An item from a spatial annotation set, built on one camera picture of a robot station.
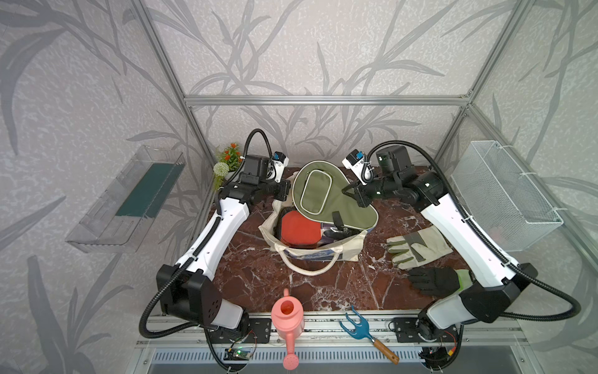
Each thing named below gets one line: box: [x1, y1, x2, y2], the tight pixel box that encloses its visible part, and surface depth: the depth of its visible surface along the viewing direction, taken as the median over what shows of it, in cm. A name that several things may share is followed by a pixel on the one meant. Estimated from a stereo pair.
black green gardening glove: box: [408, 266, 461, 298], surface depth 84 cm
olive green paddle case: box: [292, 160, 380, 230], surface depth 71 cm
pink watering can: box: [270, 288, 306, 371], surface depth 68 cm
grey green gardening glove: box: [386, 225, 454, 270], surface depth 93 cm
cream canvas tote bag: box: [258, 199, 368, 276], surface depth 74 cm
